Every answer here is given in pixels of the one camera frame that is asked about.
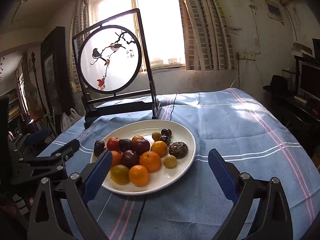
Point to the plastic bags pile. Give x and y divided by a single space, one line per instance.
68 121

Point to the dark water chestnut right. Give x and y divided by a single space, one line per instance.
125 145

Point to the red cherry tomato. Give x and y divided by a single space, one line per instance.
113 145

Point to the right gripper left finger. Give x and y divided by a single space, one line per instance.
47 220

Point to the round bird painting screen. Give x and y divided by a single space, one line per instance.
113 67

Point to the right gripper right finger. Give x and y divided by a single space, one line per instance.
272 219

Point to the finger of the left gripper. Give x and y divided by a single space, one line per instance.
37 137
60 155

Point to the yellow green tomato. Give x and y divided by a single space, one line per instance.
120 174

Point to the large orange mandarin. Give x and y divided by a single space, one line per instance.
151 161

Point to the black hat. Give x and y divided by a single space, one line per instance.
278 85

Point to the white ceramic plate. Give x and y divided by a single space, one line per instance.
164 177

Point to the small yellow loquat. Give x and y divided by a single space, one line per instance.
156 136

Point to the wall power socket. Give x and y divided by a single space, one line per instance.
246 55

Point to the orange mandarin right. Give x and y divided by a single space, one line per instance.
160 148

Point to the orange kumquat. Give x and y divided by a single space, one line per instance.
137 137

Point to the yellow loquat fruit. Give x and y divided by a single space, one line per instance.
170 161

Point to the computer monitor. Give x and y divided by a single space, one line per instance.
309 80

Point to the large orange on table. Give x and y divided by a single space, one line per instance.
138 175

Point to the dark red cherry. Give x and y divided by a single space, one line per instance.
166 132
166 139

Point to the dark purple plum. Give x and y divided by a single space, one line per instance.
129 159

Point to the right patterned curtain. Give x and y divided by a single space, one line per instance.
207 41

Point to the small orange mandarin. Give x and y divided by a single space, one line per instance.
116 158

